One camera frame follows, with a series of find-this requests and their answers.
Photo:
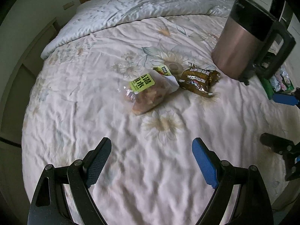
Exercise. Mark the black chair frame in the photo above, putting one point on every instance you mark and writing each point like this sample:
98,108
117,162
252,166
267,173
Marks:
270,53

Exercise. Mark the green storage basket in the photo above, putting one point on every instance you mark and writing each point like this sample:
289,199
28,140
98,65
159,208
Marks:
279,83

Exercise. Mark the white folded duvet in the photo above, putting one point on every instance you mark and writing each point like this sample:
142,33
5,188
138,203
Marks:
95,15

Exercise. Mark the floral bed sheet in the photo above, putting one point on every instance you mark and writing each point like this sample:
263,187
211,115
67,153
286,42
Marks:
151,176

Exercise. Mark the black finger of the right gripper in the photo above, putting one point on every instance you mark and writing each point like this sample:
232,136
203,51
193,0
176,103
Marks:
287,149

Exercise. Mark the brown chocolate bar wrapper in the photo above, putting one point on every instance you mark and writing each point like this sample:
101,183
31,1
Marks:
198,80

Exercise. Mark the copper metal bin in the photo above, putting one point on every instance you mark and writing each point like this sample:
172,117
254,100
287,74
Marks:
243,36

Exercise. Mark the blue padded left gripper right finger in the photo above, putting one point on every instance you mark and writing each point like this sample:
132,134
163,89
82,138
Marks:
252,205

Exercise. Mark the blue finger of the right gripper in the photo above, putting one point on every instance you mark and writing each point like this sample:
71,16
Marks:
287,99

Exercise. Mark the clear bag of mixed snacks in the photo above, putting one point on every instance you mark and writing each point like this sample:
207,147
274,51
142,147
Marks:
149,89

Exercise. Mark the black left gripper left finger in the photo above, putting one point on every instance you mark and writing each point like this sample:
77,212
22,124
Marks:
49,204

